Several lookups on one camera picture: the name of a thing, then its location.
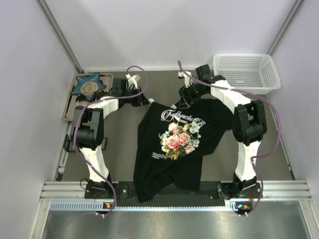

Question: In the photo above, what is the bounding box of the black floral t-shirt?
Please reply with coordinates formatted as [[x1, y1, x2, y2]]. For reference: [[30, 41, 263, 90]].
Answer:
[[133, 99, 234, 203]]

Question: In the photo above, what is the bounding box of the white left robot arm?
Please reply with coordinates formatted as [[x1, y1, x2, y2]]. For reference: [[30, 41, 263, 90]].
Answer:
[[71, 74, 150, 199]]

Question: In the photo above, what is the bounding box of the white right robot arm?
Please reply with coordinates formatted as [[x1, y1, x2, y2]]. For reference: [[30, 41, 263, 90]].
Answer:
[[178, 65, 267, 200]]

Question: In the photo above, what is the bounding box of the black box with pink brooch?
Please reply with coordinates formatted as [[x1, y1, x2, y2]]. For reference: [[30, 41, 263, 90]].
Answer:
[[101, 137, 108, 151]]

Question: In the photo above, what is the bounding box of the black box with yellow brooch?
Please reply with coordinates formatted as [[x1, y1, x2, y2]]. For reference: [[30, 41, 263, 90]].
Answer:
[[63, 134, 75, 152]]

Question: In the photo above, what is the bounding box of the brown rectangular tray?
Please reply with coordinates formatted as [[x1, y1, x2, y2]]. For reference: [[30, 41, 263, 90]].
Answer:
[[62, 72, 114, 121]]

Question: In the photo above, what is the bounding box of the blue star-shaped dish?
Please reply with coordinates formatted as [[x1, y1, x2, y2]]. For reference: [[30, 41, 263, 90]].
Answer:
[[70, 72, 107, 102]]

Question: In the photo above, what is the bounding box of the white perforated plastic basket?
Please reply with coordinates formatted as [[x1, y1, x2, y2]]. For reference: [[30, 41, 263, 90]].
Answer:
[[213, 54, 281, 95]]

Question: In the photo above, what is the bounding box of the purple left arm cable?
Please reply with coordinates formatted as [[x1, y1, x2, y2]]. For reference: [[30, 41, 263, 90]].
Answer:
[[74, 65, 149, 216]]

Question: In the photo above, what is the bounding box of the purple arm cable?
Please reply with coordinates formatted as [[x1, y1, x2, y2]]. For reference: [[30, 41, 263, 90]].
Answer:
[[176, 60, 282, 216], [74, 65, 149, 216]]

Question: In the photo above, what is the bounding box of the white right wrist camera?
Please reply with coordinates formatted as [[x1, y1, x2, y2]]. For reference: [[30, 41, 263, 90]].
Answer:
[[178, 71, 193, 88]]

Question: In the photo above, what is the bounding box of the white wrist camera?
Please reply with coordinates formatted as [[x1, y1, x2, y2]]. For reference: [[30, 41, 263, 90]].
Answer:
[[178, 71, 193, 88], [126, 73, 140, 90]]

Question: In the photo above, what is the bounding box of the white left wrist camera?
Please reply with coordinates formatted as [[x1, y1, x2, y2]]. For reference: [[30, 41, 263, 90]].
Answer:
[[126, 73, 140, 90]]

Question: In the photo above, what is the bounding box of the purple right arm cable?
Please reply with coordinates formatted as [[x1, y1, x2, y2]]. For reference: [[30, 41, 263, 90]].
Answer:
[[176, 60, 282, 216]]

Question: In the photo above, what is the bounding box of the grey slotted cable duct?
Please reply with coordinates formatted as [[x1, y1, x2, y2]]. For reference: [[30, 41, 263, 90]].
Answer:
[[50, 197, 251, 212]]

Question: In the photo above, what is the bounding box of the aluminium frame rail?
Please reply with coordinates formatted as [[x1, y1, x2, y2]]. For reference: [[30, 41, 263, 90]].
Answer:
[[30, 180, 319, 239]]

